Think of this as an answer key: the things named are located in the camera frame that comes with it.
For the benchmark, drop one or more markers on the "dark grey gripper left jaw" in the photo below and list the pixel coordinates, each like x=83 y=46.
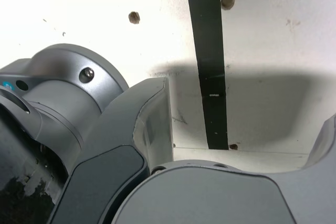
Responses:
x=105 y=155

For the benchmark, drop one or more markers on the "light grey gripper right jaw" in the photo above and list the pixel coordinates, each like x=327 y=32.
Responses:
x=210 y=197

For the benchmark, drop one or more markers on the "black tape strip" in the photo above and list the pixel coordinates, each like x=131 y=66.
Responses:
x=210 y=51

